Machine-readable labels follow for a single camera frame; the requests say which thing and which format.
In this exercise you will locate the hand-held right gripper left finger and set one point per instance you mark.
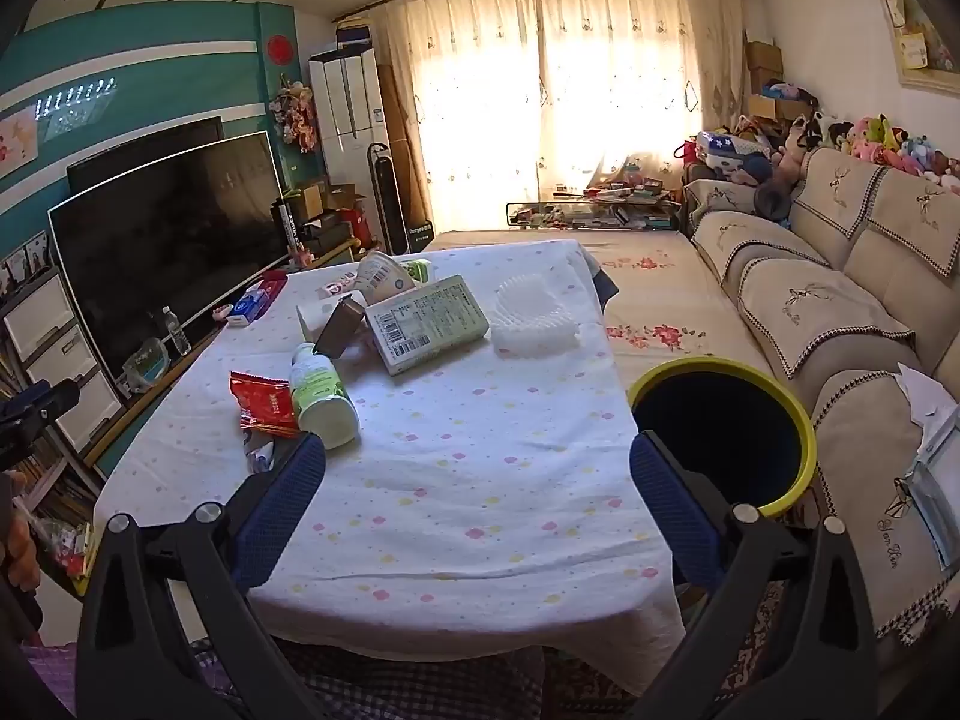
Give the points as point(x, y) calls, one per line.
point(289, 491)

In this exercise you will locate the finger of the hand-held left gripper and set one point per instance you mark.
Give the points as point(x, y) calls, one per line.
point(49, 401)

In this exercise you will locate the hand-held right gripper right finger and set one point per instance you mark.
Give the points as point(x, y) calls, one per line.
point(660, 487)

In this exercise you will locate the silver wrapper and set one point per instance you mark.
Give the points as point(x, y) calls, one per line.
point(259, 454)

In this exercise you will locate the black yellow-rimmed trash bin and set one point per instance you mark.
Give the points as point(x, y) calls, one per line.
point(720, 427)

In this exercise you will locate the red snack packet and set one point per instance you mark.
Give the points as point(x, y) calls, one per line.
point(262, 401)

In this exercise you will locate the white green-label bottle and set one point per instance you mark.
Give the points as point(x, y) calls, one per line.
point(322, 397)

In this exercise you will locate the brown carton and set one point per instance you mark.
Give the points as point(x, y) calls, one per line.
point(341, 326)

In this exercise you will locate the small white carton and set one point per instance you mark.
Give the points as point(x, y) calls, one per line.
point(311, 319)

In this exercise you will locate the green white box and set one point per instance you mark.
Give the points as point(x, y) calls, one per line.
point(427, 322)

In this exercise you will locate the white paper cup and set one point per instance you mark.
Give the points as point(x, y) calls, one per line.
point(382, 277)

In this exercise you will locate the person's left hand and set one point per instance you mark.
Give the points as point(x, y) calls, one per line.
point(24, 562)

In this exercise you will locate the row of books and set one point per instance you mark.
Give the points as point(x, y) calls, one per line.
point(52, 495)

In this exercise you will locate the white drawer unit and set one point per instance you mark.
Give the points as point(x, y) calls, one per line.
point(45, 330)

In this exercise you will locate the clear water bottle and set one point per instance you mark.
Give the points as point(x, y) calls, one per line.
point(178, 337)

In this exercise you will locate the white dotted tablecloth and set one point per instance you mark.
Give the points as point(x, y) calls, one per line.
point(465, 465)

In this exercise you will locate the large curved television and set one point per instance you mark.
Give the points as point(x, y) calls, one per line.
point(165, 255)

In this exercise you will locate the blue white tissue pack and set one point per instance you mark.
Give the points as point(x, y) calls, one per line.
point(246, 309)

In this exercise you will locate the small pink dish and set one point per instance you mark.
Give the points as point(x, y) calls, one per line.
point(223, 313)

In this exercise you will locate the floral cream sheet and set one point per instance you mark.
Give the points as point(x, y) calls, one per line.
point(660, 292)

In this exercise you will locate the beige sofa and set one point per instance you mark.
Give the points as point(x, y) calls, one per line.
point(825, 360)

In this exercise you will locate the small red box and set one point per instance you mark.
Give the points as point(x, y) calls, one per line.
point(268, 283)

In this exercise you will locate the blue table under cloth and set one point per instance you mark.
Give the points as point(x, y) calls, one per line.
point(602, 281)

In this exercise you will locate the black flat television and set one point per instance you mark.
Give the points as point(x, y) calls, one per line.
point(112, 157)

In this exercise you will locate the black printed box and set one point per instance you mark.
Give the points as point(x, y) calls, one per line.
point(287, 229)

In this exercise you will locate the blue plastic packet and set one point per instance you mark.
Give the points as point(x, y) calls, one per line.
point(934, 495)

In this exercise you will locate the red canister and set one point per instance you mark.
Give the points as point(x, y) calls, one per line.
point(358, 225)

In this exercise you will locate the glass coffee table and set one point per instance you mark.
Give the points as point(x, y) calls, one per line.
point(592, 214)

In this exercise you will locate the white papers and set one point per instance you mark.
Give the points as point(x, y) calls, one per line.
point(926, 390)

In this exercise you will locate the dark green box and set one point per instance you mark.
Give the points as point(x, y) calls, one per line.
point(422, 235)

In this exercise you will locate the open cardboard box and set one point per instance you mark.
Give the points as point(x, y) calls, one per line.
point(319, 202)

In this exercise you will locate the grey neck pillow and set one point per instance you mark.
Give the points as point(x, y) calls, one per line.
point(772, 202)

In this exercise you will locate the black tower fan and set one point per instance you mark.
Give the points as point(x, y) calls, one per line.
point(386, 195)

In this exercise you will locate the star print bag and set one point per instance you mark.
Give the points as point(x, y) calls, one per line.
point(724, 148)

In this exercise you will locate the brown wooden board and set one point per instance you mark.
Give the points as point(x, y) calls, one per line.
point(401, 142)

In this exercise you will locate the artificial flower decoration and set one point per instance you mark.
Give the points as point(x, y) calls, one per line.
point(296, 112)

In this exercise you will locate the white standing air conditioner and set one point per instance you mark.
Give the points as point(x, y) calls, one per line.
point(345, 105)

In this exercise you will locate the cream embroidered curtain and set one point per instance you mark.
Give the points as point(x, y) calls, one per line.
point(457, 105)
point(637, 90)

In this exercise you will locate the row of plush toys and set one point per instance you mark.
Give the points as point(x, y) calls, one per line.
point(877, 139)

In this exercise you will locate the stacked cardboard boxes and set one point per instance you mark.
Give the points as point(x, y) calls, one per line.
point(763, 60)

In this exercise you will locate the yellow card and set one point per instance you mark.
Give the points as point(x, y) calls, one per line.
point(913, 51)

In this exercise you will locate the framed flower picture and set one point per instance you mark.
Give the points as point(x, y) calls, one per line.
point(930, 37)

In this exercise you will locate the pink wall picture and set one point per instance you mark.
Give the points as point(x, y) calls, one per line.
point(16, 136)

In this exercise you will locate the red round wall decoration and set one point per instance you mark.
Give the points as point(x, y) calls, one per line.
point(279, 49)

